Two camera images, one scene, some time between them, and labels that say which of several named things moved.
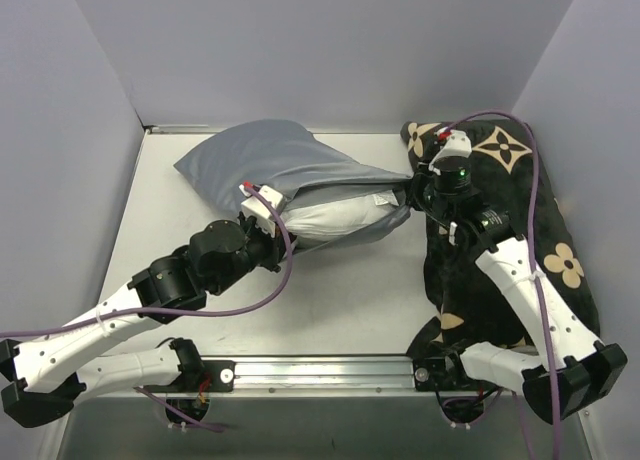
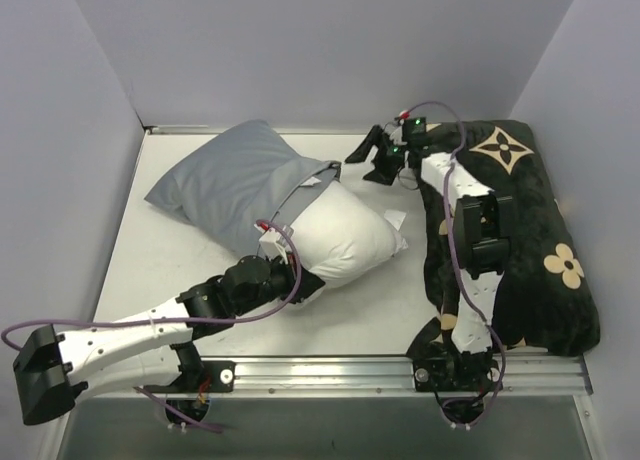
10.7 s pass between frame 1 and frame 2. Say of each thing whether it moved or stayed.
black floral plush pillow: stayed
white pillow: moved
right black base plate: stayed
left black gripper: moved
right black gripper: moved
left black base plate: stayed
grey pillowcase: moved
